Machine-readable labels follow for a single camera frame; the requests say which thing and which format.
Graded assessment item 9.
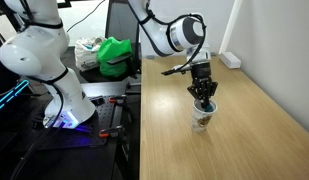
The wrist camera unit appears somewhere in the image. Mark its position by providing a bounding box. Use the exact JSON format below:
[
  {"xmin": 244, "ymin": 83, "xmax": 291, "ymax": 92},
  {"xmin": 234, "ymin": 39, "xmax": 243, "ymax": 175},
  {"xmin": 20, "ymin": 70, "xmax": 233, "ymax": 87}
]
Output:
[{"xmin": 161, "ymin": 63, "xmax": 192, "ymax": 76}]

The white rectangular box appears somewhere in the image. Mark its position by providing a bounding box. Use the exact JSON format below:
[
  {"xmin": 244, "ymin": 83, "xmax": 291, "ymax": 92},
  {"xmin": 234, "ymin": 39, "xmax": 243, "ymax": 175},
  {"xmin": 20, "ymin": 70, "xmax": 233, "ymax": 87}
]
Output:
[{"xmin": 219, "ymin": 51, "xmax": 242, "ymax": 70}]

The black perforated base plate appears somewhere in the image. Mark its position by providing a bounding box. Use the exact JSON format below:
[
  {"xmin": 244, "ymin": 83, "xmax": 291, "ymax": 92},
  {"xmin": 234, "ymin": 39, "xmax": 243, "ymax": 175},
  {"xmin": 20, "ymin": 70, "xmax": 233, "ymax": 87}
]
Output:
[{"xmin": 25, "ymin": 94, "xmax": 126, "ymax": 150}]

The green plastic bag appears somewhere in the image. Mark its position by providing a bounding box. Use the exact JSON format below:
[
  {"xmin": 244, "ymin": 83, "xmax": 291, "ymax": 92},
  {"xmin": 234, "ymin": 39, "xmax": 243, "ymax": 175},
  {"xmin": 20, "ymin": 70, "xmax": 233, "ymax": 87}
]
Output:
[{"xmin": 97, "ymin": 36, "xmax": 133, "ymax": 78}]

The black flat bar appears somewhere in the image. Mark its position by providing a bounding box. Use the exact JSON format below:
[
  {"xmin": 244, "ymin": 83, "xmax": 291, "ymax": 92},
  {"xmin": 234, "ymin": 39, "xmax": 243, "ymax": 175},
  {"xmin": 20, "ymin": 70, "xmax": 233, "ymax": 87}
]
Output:
[{"xmin": 107, "ymin": 52, "xmax": 133, "ymax": 66}]

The thin black wall cable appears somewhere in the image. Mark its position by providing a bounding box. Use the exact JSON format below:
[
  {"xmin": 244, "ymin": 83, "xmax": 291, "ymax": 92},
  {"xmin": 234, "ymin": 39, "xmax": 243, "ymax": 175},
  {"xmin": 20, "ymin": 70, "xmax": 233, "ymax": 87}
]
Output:
[{"xmin": 67, "ymin": 0, "xmax": 107, "ymax": 32}]

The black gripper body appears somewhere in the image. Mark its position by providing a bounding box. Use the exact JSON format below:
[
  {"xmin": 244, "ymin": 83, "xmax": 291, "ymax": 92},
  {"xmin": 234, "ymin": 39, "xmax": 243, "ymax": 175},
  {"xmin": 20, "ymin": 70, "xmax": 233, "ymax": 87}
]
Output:
[{"xmin": 190, "ymin": 60, "xmax": 213, "ymax": 86}]

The white printed paper cup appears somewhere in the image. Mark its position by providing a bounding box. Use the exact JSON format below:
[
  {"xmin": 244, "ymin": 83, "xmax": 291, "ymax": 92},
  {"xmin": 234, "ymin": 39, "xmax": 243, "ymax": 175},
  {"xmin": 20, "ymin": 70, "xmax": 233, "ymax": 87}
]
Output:
[{"xmin": 191, "ymin": 98, "xmax": 218, "ymax": 133}]

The white cable channel strip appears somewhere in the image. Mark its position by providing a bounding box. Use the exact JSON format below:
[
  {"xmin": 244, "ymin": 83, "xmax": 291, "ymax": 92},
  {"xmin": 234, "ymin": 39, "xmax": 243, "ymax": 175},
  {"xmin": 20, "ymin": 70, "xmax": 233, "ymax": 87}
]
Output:
[{"xmin": 218, "ymin": 0, "xmax": 244, "ymax": 55}]

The orange-handled black clamp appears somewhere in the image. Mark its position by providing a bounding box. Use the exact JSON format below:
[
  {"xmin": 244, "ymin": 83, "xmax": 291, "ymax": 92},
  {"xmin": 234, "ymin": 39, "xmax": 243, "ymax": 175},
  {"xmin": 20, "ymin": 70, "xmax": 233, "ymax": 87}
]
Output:
[
  {"xmin": 98, "ymin": 125, "xmax": 125, "ymax": 139},
  {"xmin": 108, "ymin": 95, "xmax": 128, "ymax": 105}
]

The blue LED light strip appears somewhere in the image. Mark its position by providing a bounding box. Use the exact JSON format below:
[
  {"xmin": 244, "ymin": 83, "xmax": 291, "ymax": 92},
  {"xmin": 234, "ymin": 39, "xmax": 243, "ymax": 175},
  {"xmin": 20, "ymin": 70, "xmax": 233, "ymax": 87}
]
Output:
[{"xmin": 0, "ymin": 79, "xmax": 30, "ymax": 115}]

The black base cable bundle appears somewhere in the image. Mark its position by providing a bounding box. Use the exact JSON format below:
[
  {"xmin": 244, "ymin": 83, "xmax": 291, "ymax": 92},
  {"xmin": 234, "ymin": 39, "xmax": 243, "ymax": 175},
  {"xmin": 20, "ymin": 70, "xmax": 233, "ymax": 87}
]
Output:
[{"xmin": 9, "ymin": 84, "xmax": 66, "ymax": 180}]

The black frame edge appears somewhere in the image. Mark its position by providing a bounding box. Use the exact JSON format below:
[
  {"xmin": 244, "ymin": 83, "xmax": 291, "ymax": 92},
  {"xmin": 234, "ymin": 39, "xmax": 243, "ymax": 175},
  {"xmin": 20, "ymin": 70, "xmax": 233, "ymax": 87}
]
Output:
[{"xmin": 55, "ymin": 0, "xmax": 72, "ymax": 10}]

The black upright panel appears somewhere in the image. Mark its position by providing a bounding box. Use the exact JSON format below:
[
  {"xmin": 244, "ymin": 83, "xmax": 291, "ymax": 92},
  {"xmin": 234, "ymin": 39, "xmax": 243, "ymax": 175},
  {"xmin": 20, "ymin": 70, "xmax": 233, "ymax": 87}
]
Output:
[{"xmin": 104, "ymin": 0, "xmax": 142, "ymax": 76}]

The white printed plastic bag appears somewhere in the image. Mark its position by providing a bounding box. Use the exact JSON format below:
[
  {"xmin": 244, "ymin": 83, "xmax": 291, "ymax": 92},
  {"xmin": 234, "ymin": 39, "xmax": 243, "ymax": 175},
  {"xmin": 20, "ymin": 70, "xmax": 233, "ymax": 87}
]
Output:
[{"xmin": 74, "ymin": 35, "xmax": 107, "ymax": 72}]

